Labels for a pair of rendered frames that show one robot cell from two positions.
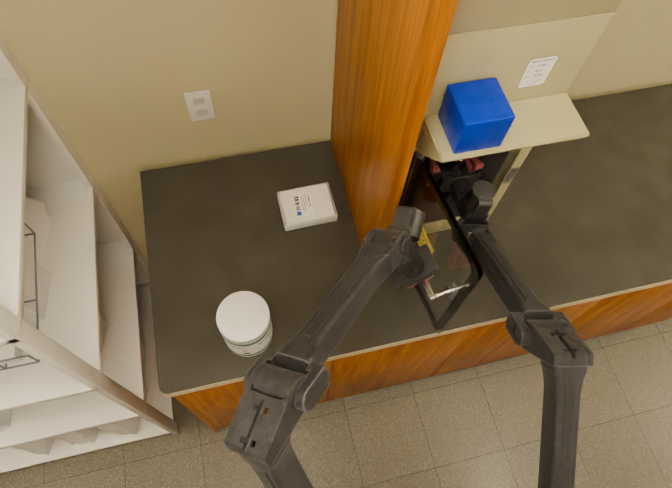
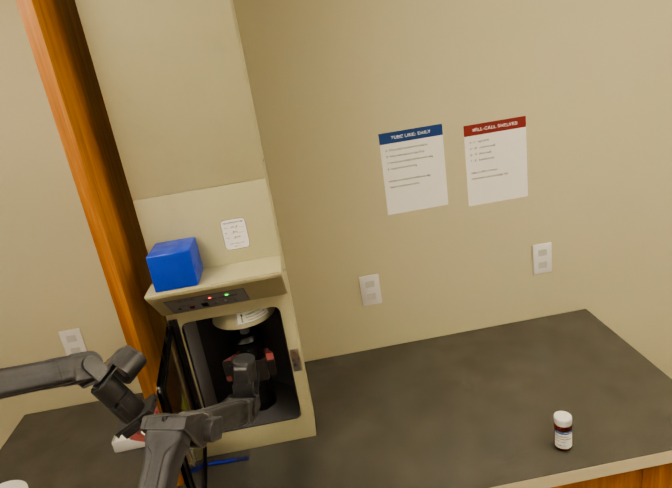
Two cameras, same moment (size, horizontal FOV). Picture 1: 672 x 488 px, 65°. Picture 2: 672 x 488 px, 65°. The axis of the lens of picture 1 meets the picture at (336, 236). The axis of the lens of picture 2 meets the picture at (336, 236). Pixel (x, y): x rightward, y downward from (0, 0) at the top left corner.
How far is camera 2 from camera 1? 1.06 m
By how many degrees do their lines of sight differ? 44
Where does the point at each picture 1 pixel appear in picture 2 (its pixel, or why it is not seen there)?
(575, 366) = (165, 430)
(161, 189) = (31, 426)
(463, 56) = (157, 218)
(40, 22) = not seen: outside the picture
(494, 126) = (174, 260)
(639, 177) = (495, 389)
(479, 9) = (146, 178)
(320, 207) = not seen: hidden behind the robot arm
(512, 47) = (195, 210)
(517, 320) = not seen: hidden behind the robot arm
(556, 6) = (208, 174)
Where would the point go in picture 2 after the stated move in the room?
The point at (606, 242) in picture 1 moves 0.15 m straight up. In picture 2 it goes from (444, 447) to (439, 401)
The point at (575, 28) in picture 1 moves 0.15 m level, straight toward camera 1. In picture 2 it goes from (240, 192) to (189, 212)
